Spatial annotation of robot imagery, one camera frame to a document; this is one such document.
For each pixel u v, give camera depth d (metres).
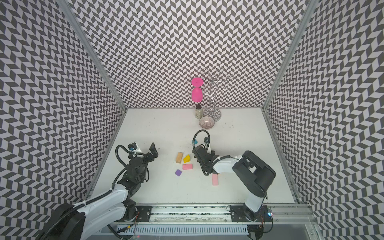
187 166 0.89
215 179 0.85
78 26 0.78
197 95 0.99
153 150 0.79
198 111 1.08
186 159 0.91
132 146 0.69
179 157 0.90
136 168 0.61
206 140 0.81
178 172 0.87
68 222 0.40
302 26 0.74
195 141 0.98
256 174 0.47
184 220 0.72
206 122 1.08
